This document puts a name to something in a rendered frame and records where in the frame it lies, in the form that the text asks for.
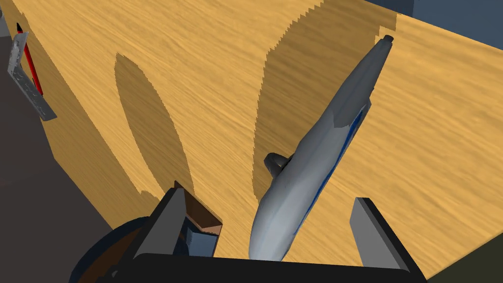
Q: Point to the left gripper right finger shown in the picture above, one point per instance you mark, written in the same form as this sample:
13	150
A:
373	243

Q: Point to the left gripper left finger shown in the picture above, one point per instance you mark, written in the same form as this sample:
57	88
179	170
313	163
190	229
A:
165	228

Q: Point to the brown open box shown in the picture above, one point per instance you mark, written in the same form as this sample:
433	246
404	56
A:
201	220

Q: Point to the dark round bowl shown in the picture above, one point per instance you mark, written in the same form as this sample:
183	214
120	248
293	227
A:
103	251

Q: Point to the grey bottle with blue stripe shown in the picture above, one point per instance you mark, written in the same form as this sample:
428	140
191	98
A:
306	177

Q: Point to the wooden table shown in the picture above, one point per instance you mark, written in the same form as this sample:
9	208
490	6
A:
204	59

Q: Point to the red rod with black tip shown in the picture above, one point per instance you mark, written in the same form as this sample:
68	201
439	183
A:
33	70

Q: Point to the grey angled bracket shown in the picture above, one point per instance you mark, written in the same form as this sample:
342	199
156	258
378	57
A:
24	84

